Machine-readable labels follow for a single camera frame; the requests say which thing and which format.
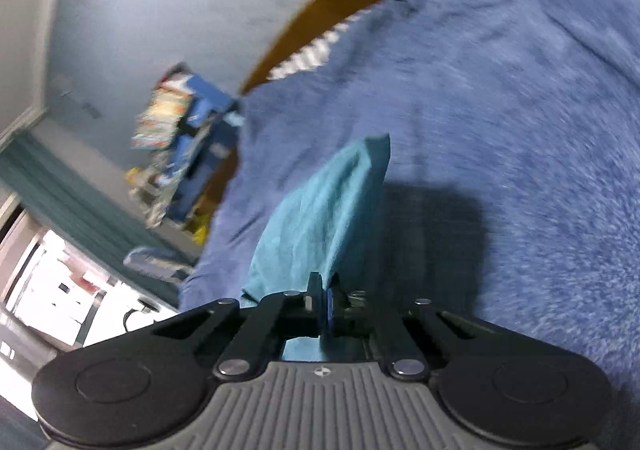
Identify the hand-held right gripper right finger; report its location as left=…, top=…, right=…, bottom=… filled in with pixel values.
left=324, top=273, right=502, bottom=380

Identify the blue fleece blanket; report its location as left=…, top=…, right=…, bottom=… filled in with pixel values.
left=177, top=0, right=640, bottom=413

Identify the row of books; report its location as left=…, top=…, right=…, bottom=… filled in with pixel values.
left=131, top=78, right=195, bottom=152

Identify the blue desk with shelf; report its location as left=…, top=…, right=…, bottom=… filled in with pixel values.
left=129, top=62, right=247, bottom=237

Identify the teal curtain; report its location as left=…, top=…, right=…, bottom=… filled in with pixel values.
left=0, top=134, right=187, bottom=307

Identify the brown wooden headboard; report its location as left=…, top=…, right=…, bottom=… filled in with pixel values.
left=239, top=0, right=419, bottom=97

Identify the teal zip jacket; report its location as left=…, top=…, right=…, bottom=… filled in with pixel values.
left=239, top=132, right=392, bottom=364

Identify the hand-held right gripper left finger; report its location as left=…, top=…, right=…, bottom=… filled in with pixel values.
left=150, top=272, right=326, bottom=379

